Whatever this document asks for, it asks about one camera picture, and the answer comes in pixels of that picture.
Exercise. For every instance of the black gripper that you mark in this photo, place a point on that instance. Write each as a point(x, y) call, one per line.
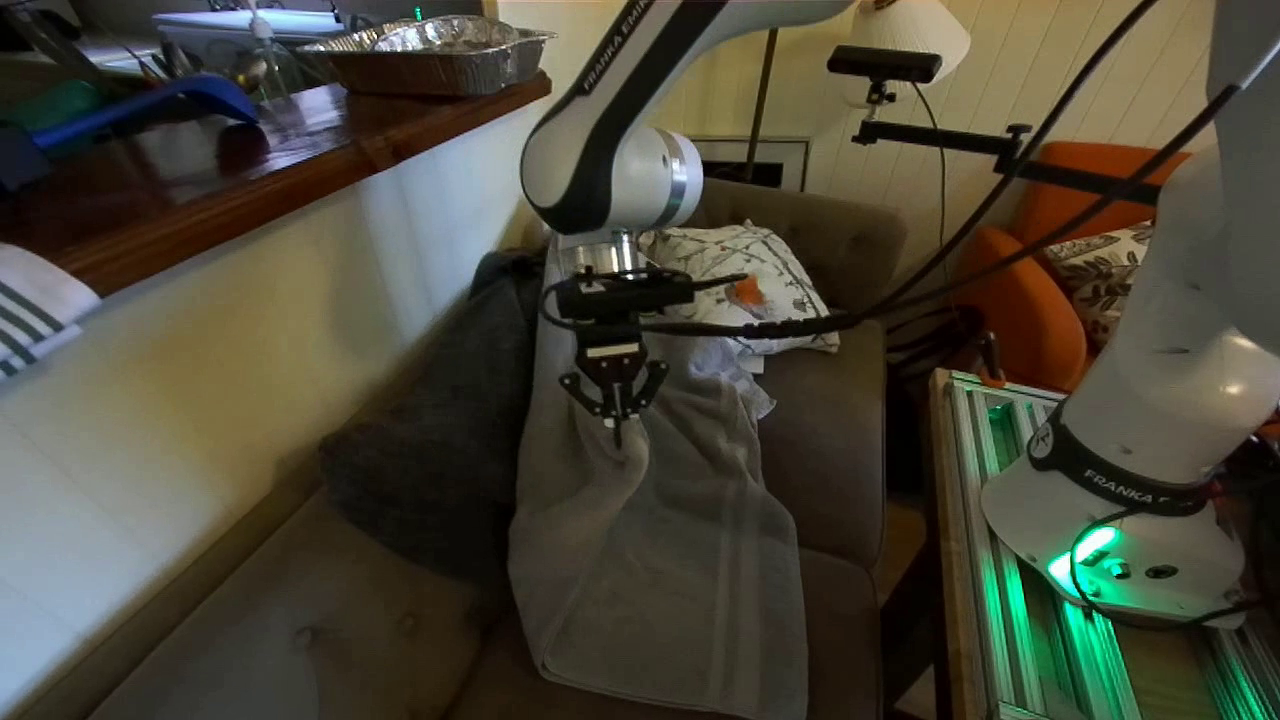
point(609, 352)

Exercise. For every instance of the grey towel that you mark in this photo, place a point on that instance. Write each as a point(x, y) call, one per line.
point(651, 560)

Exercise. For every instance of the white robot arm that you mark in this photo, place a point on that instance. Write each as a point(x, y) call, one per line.
point(1114, 495)

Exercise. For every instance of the white patterned cushion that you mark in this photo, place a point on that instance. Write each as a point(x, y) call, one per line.
point(747, 274)

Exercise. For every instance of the dark grey blanket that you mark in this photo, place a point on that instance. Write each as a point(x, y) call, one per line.
point(431, 461)

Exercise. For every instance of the aluminium foil tray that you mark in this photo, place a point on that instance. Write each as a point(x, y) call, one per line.
point(443, 59)

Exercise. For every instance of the brown sofa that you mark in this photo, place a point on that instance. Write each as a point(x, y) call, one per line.
point(304, 618)

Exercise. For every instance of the orange armchair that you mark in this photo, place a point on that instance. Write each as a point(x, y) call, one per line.
point(1028, 315)

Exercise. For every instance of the white lamp shade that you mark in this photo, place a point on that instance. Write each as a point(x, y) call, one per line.
point(913, 27)

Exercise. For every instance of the floral cushion on armchair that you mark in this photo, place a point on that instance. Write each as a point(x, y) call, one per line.
point(1097, 274)

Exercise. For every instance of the blue plastic object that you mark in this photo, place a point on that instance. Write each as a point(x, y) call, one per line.
point(203, 95)

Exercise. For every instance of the wooden shelf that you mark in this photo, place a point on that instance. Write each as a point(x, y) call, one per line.
point(151, 200)

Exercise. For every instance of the striped white cloth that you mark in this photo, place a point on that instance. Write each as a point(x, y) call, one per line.
point(40, 308)

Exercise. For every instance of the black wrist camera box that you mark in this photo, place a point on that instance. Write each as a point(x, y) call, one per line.
point(609, 298)

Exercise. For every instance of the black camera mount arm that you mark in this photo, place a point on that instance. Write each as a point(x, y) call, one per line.
point(1002, 148)

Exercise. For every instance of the black camera on stand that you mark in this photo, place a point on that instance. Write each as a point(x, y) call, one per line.
point(885, 67)

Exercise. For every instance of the aluminium frame robot table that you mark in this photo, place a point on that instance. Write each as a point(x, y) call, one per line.
point(1014, 651)

